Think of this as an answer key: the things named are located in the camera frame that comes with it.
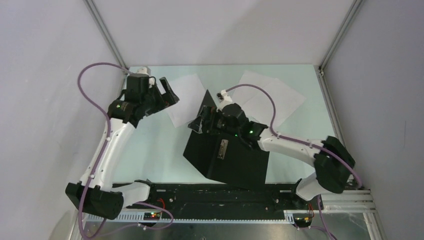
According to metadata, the white paper sheet upper left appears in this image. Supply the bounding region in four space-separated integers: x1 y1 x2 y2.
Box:
165 73 206 128

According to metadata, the left controller board with LEDs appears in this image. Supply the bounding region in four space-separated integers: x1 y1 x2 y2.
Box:
143 212 162 221

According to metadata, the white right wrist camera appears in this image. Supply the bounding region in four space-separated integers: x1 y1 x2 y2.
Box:
216 89 234 110

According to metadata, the right aluminium frame post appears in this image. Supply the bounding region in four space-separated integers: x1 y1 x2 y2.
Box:
318 0 366 72

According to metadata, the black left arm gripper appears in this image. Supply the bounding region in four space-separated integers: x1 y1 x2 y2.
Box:
141 77 179 117

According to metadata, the white paper sheet front right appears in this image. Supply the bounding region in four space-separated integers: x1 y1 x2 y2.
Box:
241 80 306 129

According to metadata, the white slotted cable duct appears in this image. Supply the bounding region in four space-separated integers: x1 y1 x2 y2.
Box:
107 211 294 224

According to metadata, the aluminium front profile rail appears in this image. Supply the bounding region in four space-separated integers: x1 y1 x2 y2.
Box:
321 190 377 213

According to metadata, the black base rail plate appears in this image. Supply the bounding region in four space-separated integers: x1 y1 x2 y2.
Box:
114 182 332 221

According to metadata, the right controller board with LEDs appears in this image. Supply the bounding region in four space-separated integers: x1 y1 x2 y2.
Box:
293 215 314 228

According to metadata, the aluminium frame post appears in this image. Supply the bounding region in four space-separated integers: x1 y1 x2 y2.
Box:
83 0 128 69
318 0 366 72

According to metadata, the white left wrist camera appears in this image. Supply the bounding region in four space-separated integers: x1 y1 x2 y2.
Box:
135 66 151 77

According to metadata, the metal folder clip mechanism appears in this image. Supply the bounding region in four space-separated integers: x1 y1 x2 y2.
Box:
217 139 229 160

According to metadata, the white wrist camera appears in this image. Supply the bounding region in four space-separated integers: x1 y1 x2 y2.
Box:
216 89 234 110
135 66 151 77

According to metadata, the left aluminium frame post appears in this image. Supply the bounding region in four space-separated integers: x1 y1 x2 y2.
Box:
83 0 128 69

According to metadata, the controller board with leds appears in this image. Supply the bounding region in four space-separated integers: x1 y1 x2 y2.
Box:
293 215 314 228
143 212 162 221

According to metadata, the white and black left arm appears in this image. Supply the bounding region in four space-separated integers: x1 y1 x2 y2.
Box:
65 73 206 220

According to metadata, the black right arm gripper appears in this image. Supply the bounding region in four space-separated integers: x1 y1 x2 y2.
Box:
188 106 240 138

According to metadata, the black folder with beige cover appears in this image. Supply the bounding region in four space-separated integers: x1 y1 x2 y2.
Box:
183 91 270 190

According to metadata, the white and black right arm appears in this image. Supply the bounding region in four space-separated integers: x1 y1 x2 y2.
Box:
188 103 356 209

